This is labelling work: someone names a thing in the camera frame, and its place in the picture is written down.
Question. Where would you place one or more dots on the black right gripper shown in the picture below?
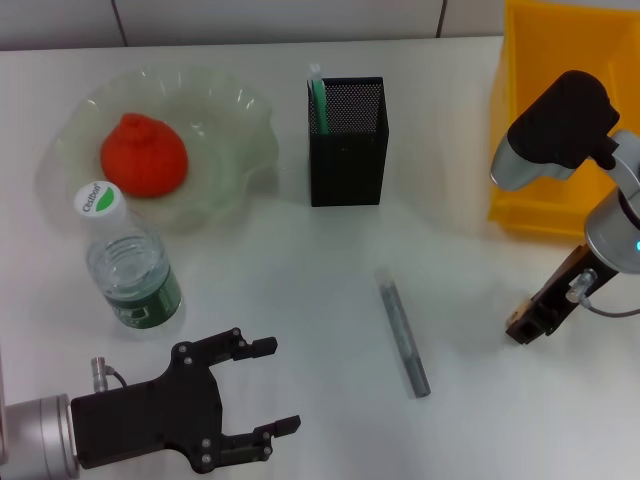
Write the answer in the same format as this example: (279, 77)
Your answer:
(575, 280)

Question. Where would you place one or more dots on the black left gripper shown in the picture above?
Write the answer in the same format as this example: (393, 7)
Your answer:
(150, 415)

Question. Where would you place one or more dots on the beige eraser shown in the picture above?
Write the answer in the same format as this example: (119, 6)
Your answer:
(515, 315)

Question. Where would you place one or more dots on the grey pen clear cap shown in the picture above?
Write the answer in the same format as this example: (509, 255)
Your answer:
(402, 330)

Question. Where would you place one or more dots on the clear water bottle green label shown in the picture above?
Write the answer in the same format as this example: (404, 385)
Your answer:
(135, 280)

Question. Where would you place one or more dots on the orange fruit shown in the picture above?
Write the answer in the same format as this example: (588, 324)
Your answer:
(145, 155)

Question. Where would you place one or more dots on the green pen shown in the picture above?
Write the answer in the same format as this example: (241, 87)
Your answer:
(320, 105)

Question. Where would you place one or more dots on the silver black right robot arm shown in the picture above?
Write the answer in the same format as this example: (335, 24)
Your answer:
(565, 125)

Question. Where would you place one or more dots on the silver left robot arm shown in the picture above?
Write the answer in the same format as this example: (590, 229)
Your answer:
(30, 435)

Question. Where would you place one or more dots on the black mesh pen holder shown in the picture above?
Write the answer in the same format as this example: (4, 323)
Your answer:
(345, 165)

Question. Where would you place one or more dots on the green glass fruit plate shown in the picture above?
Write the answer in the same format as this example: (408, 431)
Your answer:
(225, 130)

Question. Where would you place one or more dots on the yellow plastic bin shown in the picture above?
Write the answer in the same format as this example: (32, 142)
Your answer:
(550, 45)

